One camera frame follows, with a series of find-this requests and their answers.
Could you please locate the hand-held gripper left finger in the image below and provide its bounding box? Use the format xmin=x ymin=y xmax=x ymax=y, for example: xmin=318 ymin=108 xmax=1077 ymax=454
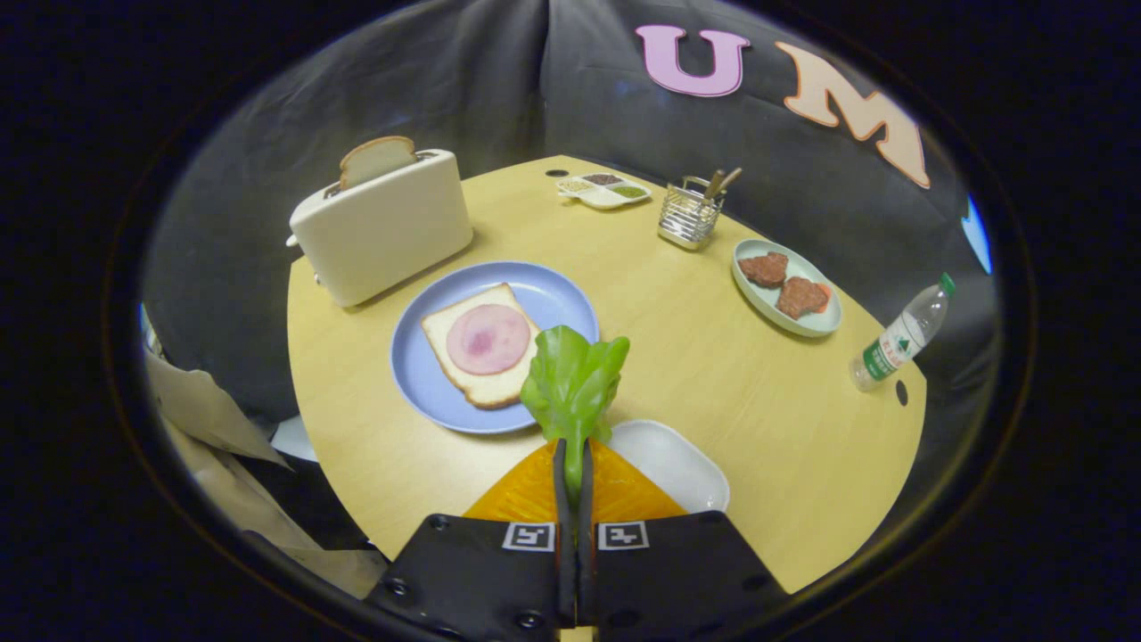
xmin=364 ymin=437 xmax=576 ymax=642

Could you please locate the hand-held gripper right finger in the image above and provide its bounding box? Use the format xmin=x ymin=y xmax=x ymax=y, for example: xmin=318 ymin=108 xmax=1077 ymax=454
xmin=578 ymin=437 xmax=790 ymax=642

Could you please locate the green lettuce leaf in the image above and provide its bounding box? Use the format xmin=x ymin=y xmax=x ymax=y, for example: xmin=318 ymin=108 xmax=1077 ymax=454
xmin=520 ymin=325 xmax=631 ymax=527

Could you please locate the toasted bread slice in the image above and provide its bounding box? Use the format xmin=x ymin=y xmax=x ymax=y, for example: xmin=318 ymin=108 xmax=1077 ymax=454
xmin=339 ymin=136 xmax=418 ymax=191

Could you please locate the white plate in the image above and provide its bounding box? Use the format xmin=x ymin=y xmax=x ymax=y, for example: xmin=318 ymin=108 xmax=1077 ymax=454
xmin=609 ymin=419 xmax=731 ymax=514

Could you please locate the pink ham slice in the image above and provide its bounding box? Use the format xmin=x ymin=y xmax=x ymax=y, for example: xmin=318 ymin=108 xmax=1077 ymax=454
xmin=446 ymin=303 xmax=532 ymax=376

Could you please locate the blue plate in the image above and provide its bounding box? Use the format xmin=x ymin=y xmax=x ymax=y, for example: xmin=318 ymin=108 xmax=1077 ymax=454
xmin=390 ymin=260 xmax=601 ymax=435

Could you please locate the white bread slice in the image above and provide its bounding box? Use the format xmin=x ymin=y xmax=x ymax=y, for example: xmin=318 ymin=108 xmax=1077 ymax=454
xmin=421 ymin=283 xmax=543 ymax=410

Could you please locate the brown meat patty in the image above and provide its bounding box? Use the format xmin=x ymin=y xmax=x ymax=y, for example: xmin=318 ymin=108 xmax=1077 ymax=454
xmin=738 ymin=251 xmax=790 ymax=288
xmin=776 ymin=276 xmax=832 ymax=320

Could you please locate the pale green plate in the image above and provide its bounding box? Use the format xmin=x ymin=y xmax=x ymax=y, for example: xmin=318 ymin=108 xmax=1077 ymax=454
xmin=732 ymin=238 xmax=844 ymax=339

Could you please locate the white divided seed dish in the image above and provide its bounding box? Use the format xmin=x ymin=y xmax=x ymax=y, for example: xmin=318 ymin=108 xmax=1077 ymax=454
xmin=557 ymin=172 xmax=653 ymax=210

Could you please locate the white toaster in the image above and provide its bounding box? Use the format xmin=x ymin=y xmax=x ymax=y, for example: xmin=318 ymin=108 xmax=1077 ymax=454
xmin=285 ymin=149 xmax=474 ymax=309

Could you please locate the clear plastic water bottle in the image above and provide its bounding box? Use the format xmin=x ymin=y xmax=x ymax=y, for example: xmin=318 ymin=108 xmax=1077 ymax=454
xmin=849 ymin=272 xmax=956 ymax=393

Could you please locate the beige cloth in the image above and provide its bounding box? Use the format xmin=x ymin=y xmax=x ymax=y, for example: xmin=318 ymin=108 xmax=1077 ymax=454
xmin=143 ymin=348 xmax=389 ymax=600

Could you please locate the black backdrop cloth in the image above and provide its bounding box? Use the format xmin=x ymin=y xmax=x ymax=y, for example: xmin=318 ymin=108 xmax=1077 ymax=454
xmin=141 ymin=0 xmax=1004 ymax=536

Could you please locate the metal wire utensil holder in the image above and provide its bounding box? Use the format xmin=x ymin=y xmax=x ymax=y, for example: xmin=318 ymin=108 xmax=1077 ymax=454
xmin=658 ymin=176 xmax=725 ymax=251

